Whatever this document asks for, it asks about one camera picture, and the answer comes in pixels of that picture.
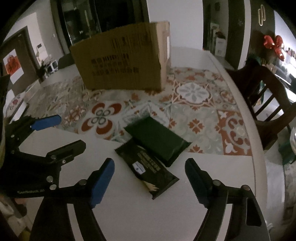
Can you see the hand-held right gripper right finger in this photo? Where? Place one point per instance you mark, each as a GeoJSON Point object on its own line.
{"type": "Point", "coordinates": [196, 183]}

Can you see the patterned floral table mat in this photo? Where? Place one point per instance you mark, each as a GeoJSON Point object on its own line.
{"type": "Point", "coordinates": [196, 115]}

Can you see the floral cushion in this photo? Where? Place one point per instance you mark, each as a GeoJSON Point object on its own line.
{"type": "Point", "coordinates": [13, 103]}

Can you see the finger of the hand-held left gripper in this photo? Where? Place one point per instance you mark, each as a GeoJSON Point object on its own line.
{"type": "Point", "coordinates": [46, 121]}
{"type": "Point", "coordinates": [67, 148]}

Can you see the dark glass sliding door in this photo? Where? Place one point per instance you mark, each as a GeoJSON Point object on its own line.
{"type": "Point", "coordinates": [81, 20]}

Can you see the brown cardboard box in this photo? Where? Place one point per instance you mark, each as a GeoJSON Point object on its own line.
{"type": "Point", "coordinates": [120, 58]}

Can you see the person's left hand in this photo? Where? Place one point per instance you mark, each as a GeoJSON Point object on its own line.
{"type": "Point", "coordinates": [20, 206]}

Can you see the white box on floor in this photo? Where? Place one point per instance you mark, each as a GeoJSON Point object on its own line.
{"type": "Point", "coordinates": [220, 46]}

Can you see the dark green chair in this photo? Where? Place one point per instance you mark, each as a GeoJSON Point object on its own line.
{"type": "Point", "coordinates": [66, 60]}

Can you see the black snack packet white label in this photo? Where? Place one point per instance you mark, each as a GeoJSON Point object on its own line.
{"type": "Point", "coordinates": [148, 171]}

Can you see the dark green snack packet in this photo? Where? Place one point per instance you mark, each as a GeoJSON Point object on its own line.
{"type": "Point", "coordinates": [157, 139]}

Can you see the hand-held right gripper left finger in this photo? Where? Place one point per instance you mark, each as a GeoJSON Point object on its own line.
{"type": "Point", "coordinates": [101, 183]}

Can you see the red bow decoration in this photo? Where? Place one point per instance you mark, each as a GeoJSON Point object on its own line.
{"type": "Point", "coordinates": [275, 45]}

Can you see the wall picture with red bow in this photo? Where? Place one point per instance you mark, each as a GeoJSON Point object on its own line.
{"type": "Point", "coordinates": [13, 64]}

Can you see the gold wall ornament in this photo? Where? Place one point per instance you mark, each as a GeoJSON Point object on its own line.
{"type": "Point", "coordinates": [261, 15]}

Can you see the dark wooden chair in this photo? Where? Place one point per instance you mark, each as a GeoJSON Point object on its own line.
{"type": "Point", "coordinates": [261, 92]}

